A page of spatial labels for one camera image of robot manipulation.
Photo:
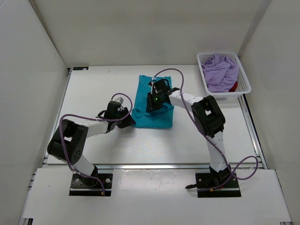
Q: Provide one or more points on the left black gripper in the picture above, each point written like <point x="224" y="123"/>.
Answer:
<point x="129" y="121"/>

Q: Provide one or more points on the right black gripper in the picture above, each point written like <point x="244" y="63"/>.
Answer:
<point x="152" y="106"/>

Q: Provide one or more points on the teal t-shirt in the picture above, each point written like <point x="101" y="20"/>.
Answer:
<point x="160" y="119"/>

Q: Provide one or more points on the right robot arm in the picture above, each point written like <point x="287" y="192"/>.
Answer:
<point x="206" y="115"/>

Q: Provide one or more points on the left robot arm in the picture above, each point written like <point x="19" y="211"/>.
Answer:
<point x="69" y="139"/>

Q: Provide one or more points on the black label sticker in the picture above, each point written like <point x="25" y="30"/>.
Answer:
<point x="80" y="68"/>

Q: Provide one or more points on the lavender t-shirt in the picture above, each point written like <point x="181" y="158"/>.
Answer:
<point x="220" y="73"/>

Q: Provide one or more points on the white plastic basket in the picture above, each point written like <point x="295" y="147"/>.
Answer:
<point x="243" y="82"/>

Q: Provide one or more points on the red garment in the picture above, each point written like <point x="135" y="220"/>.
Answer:
<point x="234" y="87"/>

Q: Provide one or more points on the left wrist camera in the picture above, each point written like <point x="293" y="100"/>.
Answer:
<point x="119" y="100"/>

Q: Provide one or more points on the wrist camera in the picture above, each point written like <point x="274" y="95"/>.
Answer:
<point x="152" y="81"/>
<point x="119" y="100"/>

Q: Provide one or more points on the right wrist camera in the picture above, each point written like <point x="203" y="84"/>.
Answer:
<point x="152" y="81"/>

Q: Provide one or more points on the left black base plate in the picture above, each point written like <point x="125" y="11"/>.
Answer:
<point x="81" y="186"/>

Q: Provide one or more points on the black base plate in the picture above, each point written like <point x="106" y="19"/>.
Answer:
<point x="81" y="186"/>
<point x="209" y="187"/>

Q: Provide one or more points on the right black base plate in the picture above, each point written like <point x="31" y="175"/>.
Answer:
<point x="209" y="187"/>

